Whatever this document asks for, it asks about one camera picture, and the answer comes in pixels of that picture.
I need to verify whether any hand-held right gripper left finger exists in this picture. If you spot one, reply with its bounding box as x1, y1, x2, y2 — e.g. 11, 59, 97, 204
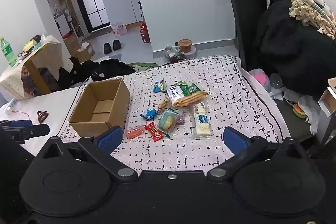
38, 126, 138, 182

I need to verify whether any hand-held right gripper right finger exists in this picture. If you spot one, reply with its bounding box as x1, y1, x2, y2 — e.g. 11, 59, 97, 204
206, 126, 310, 182

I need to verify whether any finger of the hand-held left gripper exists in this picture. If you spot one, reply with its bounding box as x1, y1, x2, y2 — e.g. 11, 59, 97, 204
0, 120, 33, 130
8, 124, 50, 144

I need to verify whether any small orange snack packet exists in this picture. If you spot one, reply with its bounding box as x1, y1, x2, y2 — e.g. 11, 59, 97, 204
125, 126, 143, 140

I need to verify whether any long white bread packet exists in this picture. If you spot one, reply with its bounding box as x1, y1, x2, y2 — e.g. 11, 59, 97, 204
191, 102, 214, 140

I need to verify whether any brown cardboard box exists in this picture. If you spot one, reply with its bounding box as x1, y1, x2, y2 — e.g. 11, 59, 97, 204
69, 78, 131, 138

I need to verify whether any red candy bar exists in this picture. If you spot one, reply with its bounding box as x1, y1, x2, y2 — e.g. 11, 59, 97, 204
144, 122, 164, 142

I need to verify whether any orange biscuit packet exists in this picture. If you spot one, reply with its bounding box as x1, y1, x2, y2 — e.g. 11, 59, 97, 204
172, 91, 209, 108

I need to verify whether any colourful cookie packet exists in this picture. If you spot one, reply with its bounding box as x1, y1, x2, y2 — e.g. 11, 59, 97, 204
157, 108, 181, 132

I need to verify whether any small gold candy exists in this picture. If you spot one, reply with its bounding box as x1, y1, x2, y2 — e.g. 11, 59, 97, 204
157, 98, 170, 112

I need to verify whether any dark green snack packet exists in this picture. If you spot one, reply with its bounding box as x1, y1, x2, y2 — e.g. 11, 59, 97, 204
182, 84, 202, 96

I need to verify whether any blue and yellow snack packet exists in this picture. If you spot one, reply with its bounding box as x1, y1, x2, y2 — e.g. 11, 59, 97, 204
153, 79, 166, 93

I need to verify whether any clear rice cracker packet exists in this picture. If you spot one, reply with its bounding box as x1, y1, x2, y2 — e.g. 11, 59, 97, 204
166, 85, 185, 106

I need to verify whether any dark brown hair clip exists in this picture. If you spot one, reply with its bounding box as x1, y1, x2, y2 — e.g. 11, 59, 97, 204
36, 110, 49, 124

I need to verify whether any cream dotted tablecloth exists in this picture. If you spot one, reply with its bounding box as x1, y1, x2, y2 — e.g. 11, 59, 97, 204
0, 35, 74, 101

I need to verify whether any black jacket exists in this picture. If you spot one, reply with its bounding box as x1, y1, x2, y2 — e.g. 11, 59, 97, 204
56, 56, 100, 90

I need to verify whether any pink plush toy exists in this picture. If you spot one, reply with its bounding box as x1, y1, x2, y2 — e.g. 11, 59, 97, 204
248, 69, 271, 92

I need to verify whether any burger shaped toy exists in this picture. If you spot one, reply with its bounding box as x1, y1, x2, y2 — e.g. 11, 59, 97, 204
293, 103, 307, 118

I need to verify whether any clear plastic bottle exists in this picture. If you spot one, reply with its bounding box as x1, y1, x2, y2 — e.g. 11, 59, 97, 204
269, 73, 285, 89

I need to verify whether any green plastic bottle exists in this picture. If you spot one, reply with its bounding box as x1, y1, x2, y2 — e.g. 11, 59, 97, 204
0, 36, 17, 68

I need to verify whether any green floor rug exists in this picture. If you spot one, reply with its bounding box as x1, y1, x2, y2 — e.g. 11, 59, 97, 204
127, 61, 159, 72

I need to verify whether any white plastic bag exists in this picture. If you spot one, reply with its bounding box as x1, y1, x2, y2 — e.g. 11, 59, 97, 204
283, 88, 323, 135

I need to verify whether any cardboard carton with tissue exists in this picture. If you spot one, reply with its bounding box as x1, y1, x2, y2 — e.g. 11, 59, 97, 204
76, 43, 95, 63

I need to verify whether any plain cardboard carton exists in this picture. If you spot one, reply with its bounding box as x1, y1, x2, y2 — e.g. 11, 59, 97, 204
63, 35, 79, 56

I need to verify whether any clear plastic container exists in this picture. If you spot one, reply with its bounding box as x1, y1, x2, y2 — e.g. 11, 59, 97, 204
184, 46, 197, 60

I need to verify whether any small open cardboard carton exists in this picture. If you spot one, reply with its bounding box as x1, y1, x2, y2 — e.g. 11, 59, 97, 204
318, 77, 336, 118

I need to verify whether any clear plastic trash bag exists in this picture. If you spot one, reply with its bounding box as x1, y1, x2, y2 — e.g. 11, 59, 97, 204
164, 46, 184, 60

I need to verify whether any brown lidded cup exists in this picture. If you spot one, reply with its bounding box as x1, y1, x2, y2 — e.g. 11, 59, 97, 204
178, 39, 193, 52

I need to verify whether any pink water bottle pack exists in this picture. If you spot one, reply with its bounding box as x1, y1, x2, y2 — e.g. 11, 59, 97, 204
112, 21, 128, 36

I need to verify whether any black fleece coat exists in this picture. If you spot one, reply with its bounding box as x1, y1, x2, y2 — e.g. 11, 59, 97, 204
249, 0, 336, 98

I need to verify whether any red fire extinguisher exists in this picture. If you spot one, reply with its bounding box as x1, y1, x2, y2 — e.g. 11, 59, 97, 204
139, 21, 151, 44

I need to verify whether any black chair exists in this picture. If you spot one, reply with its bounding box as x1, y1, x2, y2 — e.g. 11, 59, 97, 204
228, 0, 271, 69

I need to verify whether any white standing fan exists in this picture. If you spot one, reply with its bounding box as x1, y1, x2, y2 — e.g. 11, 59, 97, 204
62, 6, 76, 38

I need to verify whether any white kitchen cabinet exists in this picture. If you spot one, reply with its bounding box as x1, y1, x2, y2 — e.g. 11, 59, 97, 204
101, 0, 142, 28

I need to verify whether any cream fringed blanket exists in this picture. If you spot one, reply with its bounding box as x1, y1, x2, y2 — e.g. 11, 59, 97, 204
289, 0, 336, 39

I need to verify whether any thin red cord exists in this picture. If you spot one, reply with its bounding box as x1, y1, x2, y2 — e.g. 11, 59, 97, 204
5, 109, 30, 119

